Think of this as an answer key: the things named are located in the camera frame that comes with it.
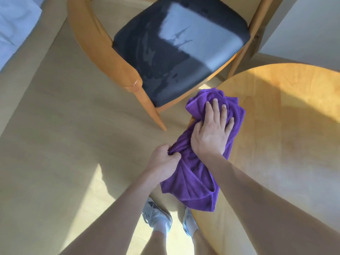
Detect person's right leg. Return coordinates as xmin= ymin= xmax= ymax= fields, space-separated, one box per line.
xmin=192 ymin=230 xmax=217 ymax=255

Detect person's right white sneaker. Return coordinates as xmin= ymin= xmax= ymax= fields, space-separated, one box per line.
xmin=182 ymin=207 xmax=198 ymax=237

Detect person's left forearm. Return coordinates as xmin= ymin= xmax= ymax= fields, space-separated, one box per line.
xmin=58 ymin=171 xmax=163 ymax=255

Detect person's leg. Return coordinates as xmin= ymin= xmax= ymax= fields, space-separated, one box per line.
xmin=141 ymin=231 xmax=168 ymax=255
xmin=192 ymin=230 xmax=217 ymax=255

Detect person's right forearm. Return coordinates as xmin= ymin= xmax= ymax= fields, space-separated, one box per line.
xmin=206 ymin=154 xmax=340 ymax=255

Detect person's left white sneaker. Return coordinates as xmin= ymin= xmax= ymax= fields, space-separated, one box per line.
xmin=142 ymin=196 xmax=173 ymax=229

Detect wooden chair with black seat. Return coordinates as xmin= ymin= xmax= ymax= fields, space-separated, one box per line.
xmin=66 ymin=0 xmax=276 ymax=132

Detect person's white sock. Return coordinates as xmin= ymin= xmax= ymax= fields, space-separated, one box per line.
xmin=153 ymin=219 xmax=171 ymax=238
xmin=188 ymin=223 xmax=200 ymax=238

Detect person's right white sock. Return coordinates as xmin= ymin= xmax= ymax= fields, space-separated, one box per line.
xmin=188 ymin=223 xmax=200 ymax=238

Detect person's left hand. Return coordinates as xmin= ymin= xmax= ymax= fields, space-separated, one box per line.
xmin=145 ymin=144 xmax=182 ymax=183

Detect purple microfibre cloth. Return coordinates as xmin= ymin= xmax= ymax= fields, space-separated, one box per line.
xmin=160 ymin=87 xmax=246 ymax=212

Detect person's white sneaker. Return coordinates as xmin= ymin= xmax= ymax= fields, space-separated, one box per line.
xmin=182 ymin=207 xmax=198 ymax=237
xmin=142 ymin=196 xmax=173 ymax=229

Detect round wooden table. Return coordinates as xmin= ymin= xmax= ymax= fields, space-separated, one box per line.
xmin=187 ymin=63 xmax=340 ymax=255

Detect person's right hand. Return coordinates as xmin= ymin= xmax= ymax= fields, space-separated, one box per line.
xmin=190 ymin=98 xmax=235 ymax=158

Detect person's left white sock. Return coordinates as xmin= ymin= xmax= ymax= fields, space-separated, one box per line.
xmin=153 ymin=219 xmax=171 ymax=238

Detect person's left leg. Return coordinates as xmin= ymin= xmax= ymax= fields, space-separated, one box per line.
xmin=141 ymin=231 xmax=168 ymax=255

